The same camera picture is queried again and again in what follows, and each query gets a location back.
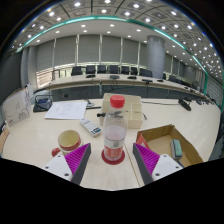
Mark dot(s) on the round ceiling lights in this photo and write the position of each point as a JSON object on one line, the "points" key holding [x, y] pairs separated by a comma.
{"points": [[77, 4]]}

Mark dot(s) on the red and cream mug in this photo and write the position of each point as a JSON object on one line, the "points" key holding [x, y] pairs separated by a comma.
{"points": [[69, 140]]}

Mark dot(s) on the black plastic tool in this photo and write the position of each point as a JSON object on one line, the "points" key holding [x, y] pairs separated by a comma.
{"points": [[100, 115]]}

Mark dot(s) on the black desk phone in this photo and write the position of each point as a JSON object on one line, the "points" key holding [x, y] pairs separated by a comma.
{"points": [[42, 105]]}

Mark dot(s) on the white cardboard carton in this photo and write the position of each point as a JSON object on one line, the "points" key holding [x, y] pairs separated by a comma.
{"points": [[16, 108]]}

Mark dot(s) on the black desk microphone base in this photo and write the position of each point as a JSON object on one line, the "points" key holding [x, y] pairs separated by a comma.
{"points": [[185, 105]]}

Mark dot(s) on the grey-green whiteboard eraser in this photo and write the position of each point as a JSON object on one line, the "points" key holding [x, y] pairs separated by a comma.
{"points": [[176, 149]]}

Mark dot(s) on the white printed paper sheet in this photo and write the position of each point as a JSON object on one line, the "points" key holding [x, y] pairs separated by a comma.
{"points": [[66, 110]]}

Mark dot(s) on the long curved conference desk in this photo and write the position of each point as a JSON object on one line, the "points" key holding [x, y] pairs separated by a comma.
{"points": [[83, 90]]}

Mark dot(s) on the clear red-capped water bottle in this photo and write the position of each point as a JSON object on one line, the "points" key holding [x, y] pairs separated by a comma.
{"points": [[114, 133]]}

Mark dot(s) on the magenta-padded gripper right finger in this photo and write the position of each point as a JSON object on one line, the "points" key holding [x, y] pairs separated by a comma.
{"points": [[163, 166]]}

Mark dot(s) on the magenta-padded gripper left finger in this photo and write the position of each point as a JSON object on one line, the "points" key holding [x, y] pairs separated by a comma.
{"points": [[60, 166]]}

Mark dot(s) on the open brown cardboard box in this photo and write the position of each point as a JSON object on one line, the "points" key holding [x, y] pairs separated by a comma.
{"points": [[160, 143]]}

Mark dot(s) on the beige compartment organiser box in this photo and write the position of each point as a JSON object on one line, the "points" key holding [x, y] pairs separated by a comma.
{"points": [[135, 111]]}

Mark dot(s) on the black office chairs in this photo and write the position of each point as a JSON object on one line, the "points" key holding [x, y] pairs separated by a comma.
{"points": [[100, 69]]}

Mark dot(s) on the white remote control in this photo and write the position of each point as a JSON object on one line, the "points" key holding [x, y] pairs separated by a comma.
{"points": [[90, 127]]}

